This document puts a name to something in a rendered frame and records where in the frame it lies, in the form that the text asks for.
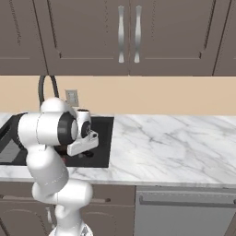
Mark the brown wall cupboard door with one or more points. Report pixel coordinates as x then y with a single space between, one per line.
227 46
178 30
86 30
18 33

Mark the brown base cupboard door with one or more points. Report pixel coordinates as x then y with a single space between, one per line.
21 221
113 219

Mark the grey dishwasher door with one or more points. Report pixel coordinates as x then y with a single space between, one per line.
184 221

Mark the grey wall socket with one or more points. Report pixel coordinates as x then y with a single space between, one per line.
72 97

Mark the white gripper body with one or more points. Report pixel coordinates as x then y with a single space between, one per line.
82 145

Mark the black arched tap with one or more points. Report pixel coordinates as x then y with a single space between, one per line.
40 89

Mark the black sink basin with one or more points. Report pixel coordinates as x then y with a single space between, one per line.
101 144

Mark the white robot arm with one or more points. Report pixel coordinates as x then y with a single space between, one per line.
46 129

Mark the brown false drawer front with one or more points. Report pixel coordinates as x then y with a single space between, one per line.
120 193

